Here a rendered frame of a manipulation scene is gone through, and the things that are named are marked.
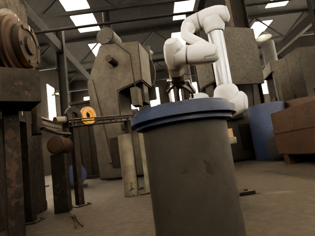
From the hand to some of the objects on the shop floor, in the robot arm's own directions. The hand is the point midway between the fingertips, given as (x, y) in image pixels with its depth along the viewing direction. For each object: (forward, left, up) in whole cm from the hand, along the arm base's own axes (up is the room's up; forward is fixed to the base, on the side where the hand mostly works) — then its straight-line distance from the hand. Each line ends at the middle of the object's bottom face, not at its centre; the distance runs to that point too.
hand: (181, 99), depth 160 cm
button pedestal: (+11, -72, -64) cm, 97 cm away
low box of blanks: (-189, -63, -66) cm, 210 cm away
